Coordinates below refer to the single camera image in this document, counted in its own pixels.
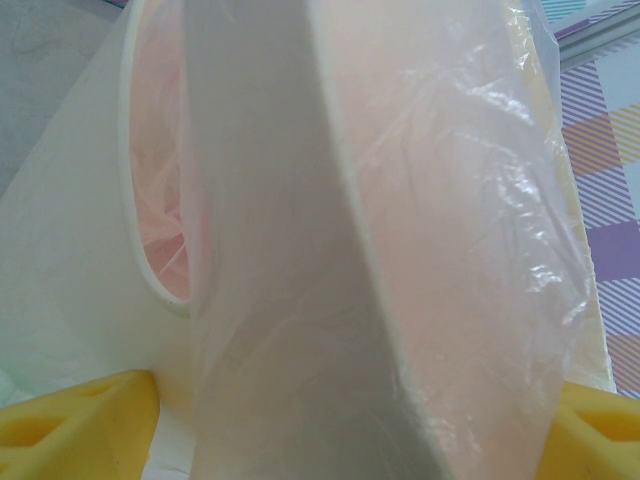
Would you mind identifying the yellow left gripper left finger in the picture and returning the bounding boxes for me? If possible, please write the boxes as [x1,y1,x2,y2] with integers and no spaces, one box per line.
[0,368,161,480]

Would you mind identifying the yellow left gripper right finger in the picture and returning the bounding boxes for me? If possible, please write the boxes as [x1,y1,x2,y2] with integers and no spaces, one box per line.
[542,380,640,480]

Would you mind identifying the cream plastic waste bin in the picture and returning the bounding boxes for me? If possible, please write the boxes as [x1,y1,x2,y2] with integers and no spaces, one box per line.
[0,0,619,480]

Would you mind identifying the translucent plastic bin liner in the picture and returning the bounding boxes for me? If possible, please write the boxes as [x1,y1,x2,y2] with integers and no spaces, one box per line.
[124,0,619,401]

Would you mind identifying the aluminium corner frame post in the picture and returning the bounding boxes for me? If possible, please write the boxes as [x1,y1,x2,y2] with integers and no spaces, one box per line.
[553,9,640,65]

